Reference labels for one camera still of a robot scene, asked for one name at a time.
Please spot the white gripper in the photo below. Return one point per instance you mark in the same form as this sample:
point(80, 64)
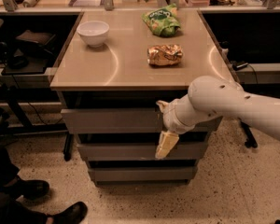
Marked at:
point(170, 117)

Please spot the grey top drawer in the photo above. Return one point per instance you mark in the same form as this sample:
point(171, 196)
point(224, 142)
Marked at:
point(113, 120)

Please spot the grey drawer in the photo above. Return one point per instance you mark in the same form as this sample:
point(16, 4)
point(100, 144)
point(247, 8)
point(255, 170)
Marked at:
point(142, 174)
point(139, 151)
point(113, 120)

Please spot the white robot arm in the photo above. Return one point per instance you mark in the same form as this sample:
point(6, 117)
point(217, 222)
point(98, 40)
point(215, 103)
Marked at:
point(212, 97)

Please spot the grey drawer cabinet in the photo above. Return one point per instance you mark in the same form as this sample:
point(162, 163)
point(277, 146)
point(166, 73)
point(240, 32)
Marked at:
point(117, 75)

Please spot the grey middle drawer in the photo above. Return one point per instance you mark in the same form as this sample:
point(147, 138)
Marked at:
point(139, 151)

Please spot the grey bottom drawer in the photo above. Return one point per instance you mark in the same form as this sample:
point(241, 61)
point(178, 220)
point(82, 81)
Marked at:
point(142, 174)

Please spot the gold foil snack bag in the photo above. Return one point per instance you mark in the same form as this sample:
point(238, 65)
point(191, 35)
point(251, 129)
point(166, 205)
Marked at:
point(163, 55)

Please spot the black power adapter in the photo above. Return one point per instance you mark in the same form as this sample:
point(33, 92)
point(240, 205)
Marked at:
point(239, 65)

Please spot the green chip bag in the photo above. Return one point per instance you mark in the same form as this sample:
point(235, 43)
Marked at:
point(162, 22)

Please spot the white ceramic bowl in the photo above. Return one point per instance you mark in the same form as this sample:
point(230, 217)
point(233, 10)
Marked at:
point(93, 33)

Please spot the black shoe lower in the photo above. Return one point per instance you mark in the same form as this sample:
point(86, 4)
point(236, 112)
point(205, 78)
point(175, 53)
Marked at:
point(74, 214)

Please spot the black shoe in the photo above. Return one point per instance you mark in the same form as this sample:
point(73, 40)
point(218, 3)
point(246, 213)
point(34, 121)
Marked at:
point(30, 189)
point(74, 214)

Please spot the black shoe upper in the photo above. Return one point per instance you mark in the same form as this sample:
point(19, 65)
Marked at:
point(30, 189)

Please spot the black office chair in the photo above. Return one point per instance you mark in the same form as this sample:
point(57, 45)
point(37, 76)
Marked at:
point(26, 54)

